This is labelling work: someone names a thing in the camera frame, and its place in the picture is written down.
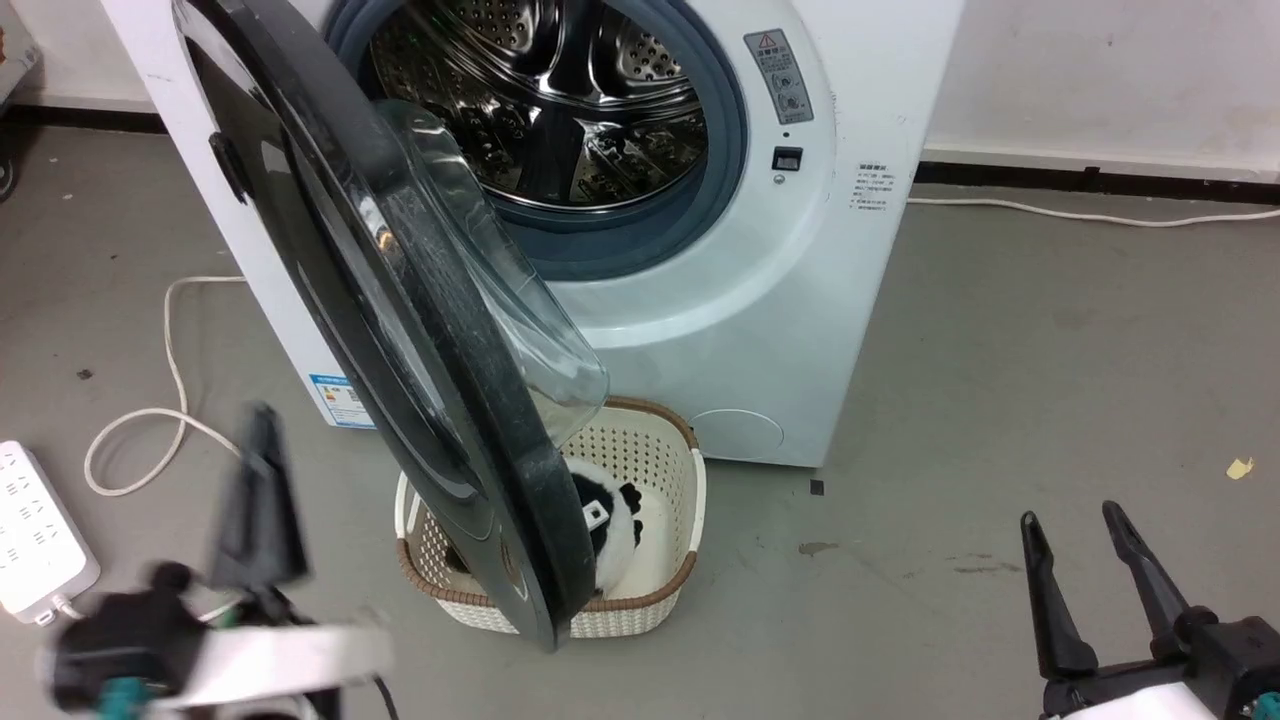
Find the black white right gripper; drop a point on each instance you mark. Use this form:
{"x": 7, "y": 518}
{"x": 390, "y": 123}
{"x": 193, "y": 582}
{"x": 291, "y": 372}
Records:
{"x": 1230, "y": 670}

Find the white front-load washing machine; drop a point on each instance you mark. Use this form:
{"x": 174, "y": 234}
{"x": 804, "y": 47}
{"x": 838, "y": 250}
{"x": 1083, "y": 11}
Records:
{"x": 750, "y": 330}

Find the white power strip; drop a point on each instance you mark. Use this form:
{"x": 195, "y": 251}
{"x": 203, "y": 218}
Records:
{"x": 30, "y": 530}

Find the grey warning label sticker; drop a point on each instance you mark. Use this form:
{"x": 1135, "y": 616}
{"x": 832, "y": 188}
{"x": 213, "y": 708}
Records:
{"x": 780, "y": 75}

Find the steel washing machine drum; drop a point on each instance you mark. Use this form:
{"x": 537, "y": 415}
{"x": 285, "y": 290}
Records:
{"x": 560, "y": 100}

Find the black round washing machine door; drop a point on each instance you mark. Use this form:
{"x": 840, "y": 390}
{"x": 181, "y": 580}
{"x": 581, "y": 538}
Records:
{"x": 420, "y": 330}

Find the black door latch socket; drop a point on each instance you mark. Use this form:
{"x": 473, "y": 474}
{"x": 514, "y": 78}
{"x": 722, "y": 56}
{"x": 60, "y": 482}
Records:
{"x": 787, "y": 159}

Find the round white filter cover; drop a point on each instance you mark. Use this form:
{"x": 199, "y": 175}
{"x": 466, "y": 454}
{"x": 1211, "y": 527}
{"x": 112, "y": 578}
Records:
{"x": 738, "y": 436}

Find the small printed text sticker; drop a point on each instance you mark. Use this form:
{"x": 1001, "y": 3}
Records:
{"x": 871, "y": 187}

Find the blue-grey rubber door gasket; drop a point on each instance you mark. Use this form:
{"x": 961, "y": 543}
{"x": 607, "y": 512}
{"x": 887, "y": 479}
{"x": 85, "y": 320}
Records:
{"x": 640, "y": 240}

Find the white brown-rimmed laundry basket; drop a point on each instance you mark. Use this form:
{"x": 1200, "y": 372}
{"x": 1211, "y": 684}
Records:
{"x": 650, "y": 440}

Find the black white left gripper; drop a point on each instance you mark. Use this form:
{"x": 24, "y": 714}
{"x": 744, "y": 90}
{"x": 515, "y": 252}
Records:
{"x": 130, "y": 640}

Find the blue white energy label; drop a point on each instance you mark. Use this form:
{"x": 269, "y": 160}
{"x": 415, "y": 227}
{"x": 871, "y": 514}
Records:
{"x": 340, "y": 400}

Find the black white panda plush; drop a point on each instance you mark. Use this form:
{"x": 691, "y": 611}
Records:
{"x": 615, "y": 550}

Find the yellow paper scrap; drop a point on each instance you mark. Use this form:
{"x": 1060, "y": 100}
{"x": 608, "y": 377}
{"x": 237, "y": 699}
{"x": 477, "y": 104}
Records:
{"x": 1240, "y": 468}

